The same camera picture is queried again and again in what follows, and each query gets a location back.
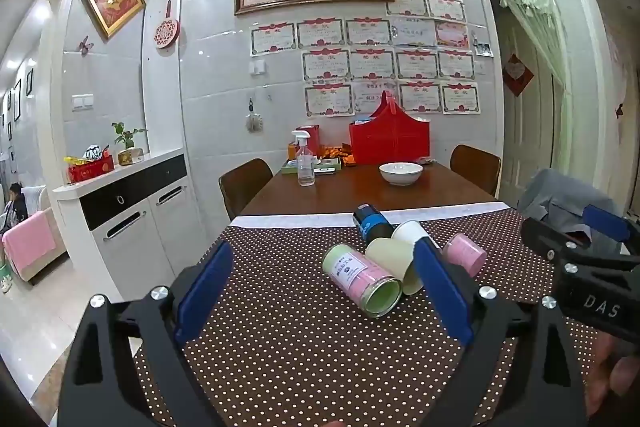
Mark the brown polka dot tablecloth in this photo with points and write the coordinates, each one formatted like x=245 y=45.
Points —
x=300 y=357

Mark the pink and green tin can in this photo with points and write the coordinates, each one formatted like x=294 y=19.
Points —
x=357 y=274

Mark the small pink cup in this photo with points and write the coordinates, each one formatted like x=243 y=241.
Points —
x=467 y=253

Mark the wooden dining table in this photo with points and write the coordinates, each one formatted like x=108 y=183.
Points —
x=350 y=193

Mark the white paper cup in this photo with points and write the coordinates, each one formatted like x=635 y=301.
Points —
x=412 y=233

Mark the clear spray bottle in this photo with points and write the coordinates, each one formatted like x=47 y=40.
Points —
x=305 y=167

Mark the small potted plant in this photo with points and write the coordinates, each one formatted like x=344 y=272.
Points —
x=127 y=142

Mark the small wall photo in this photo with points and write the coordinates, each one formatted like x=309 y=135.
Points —
x=482 y=49

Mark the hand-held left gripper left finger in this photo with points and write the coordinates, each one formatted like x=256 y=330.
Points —
x=204 y=294

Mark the beige sofa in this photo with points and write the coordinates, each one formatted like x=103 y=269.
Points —
x=42 y=267

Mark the round red wall ornament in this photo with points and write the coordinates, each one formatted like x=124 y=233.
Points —
x=166 y=32

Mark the red diamond door decoration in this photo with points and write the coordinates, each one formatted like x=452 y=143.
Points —
x=518 y=75

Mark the cream paper cup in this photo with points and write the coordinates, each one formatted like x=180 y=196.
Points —
x=392 y=264

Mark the white light switch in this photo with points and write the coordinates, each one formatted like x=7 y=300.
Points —
x=82 y=102
x=257 y=67

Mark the grey cloth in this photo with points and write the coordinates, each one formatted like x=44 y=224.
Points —
x=555 y=194

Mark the red tissue box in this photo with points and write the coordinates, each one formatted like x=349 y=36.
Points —
x=92 y=169

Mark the black framed hallway picture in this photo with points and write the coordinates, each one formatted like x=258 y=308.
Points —
x=17 y=99
x=29 y=82

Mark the orange snack packets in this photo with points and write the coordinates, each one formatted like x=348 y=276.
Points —
x=337 y=153

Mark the brown wooden chair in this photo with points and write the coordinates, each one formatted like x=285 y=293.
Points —
x=242 y=187
x=476 y=167

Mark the pink towel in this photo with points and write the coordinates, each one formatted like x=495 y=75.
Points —
x=29 y=239

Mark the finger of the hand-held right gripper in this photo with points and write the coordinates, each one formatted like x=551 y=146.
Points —
x=605 y=222
x=560 y=242

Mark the green tray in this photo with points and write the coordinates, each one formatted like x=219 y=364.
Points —
x=327 y=166

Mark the green lace door curtain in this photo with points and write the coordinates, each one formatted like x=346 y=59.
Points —
x=540 y=17

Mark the wall of award certificates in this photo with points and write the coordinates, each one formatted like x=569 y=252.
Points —
x=370 y=62

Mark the red gift basket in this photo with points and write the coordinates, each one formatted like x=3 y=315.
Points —
x=390 y=144

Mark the white ceramic bowl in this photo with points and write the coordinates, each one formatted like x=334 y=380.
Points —
x=401 y=174

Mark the white door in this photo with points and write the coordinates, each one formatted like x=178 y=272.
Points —
x=525 y=142

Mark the butterfly wall sticker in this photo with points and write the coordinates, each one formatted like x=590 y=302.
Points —
x=85 y=45

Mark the black and white patterned cloth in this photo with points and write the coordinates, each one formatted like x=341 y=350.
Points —
x=96 y=152

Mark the person's right hand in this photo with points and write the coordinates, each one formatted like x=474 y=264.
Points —
x=617 y=372

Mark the blue and black can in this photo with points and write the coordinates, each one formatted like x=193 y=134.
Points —
x=371 y=223

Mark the wall hook with hanging pouch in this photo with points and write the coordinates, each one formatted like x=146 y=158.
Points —
x=253 y=121

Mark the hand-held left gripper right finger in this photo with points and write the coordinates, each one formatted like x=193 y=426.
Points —
x=445 y=294

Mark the white sideboard cabinet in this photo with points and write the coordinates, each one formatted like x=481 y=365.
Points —
x=135 y=227

